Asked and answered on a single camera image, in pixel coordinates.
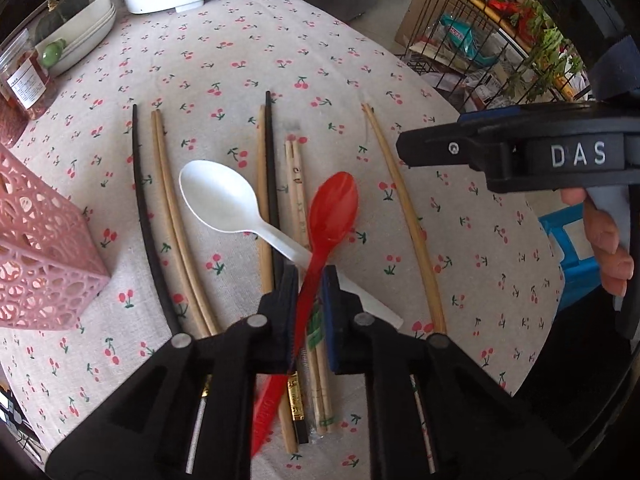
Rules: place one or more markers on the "blue plastic stool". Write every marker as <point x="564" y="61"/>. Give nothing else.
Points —
<point x="565" y="260"/>

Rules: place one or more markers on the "cherry print tablecloth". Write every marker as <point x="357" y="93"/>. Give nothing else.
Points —
<point x="300" y="50"/>

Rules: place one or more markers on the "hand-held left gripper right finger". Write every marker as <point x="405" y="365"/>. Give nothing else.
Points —
<point x="330" y="322"/>

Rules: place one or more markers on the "green leafy herbs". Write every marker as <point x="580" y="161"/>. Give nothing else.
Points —
<point x="547" y="45"/>

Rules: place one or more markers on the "pink perforated utensil holder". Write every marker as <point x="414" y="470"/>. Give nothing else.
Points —
<point x="40" y="260"/>

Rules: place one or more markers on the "small pale green fruit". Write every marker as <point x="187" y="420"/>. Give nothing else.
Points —
<point x="52" y="54"/>

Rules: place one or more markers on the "person's right hand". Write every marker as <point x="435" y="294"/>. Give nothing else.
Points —
<point x="602" y="240"/>

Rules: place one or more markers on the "person's dark pants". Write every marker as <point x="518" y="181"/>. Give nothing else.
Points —
<point x="575" y="350"/>

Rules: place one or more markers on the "labelled clear jar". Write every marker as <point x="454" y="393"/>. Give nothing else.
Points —
<point x="27" y="80"/>

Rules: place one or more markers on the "bamboo chopsticks pair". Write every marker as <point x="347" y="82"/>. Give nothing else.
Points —
<point x="295" y="185"/>

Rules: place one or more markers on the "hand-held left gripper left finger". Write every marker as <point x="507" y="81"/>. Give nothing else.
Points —
<point x="285" y="327"/>

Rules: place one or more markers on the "white plastic spoon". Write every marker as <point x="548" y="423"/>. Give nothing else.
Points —
<point x="215" y="195"/>

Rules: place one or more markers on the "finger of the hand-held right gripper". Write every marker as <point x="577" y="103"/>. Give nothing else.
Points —
<point x="487" y="116"/>
<point x="435" y="149"/>

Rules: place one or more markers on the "black chopstick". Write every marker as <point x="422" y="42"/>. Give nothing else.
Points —
<point x="270" y="160"/>
<point x="145" y="230"/>

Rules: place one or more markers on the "white oval bowl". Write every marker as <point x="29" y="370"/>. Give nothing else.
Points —
<point x="95" y="10"/>
<point x="100" y="35"/>

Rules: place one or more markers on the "red plastic spoon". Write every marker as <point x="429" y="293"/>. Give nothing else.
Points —
<point x="332" y="210"/>

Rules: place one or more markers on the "brown cardboard box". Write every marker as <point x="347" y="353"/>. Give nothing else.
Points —
<point x="415" y="5"/>

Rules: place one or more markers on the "teal snack packet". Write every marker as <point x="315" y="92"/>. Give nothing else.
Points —
<point x="462" y="35"/>

